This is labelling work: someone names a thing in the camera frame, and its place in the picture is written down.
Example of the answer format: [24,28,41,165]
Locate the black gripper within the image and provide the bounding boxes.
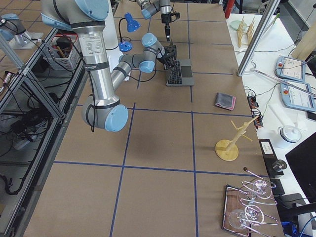
[161,45,177,69]
[161,12,172,41]

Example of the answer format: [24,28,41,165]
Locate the grey laptop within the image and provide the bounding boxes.
[166,41,195,86]

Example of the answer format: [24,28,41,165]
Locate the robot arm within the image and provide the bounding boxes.
[136,0,172,42]
[41,0,176,132]

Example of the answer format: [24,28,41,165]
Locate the blue desk lamp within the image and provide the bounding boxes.
[118,12,141,52]

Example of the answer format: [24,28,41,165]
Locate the green plate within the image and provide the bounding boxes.
[229,20,248,31]

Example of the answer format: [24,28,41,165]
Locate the folded grey cloth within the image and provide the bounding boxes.
[215,92,236,111]

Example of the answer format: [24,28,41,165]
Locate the wooden dish rack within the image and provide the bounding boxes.
[237,18,255,48]

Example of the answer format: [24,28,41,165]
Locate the white plastic basket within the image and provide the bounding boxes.
[44,34,80,70]

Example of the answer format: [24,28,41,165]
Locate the wooden mug tree stand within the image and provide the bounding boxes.
[215,116,259,161]

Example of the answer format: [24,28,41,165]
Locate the far teach pendant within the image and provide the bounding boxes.
[275,56,306,82]

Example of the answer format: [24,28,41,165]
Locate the teach pendant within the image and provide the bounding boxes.
[280,80,316,112]
[275,56,306,82]

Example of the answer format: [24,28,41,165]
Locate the near teach pendant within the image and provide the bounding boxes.
[280,80,316,112]

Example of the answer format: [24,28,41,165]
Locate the white kettle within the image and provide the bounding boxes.
[273,125,302,149]

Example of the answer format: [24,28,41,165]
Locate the black monitor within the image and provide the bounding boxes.
[285,133,316,203]

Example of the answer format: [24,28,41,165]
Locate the wine glass rack tray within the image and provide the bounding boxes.
[221,167,278,237]

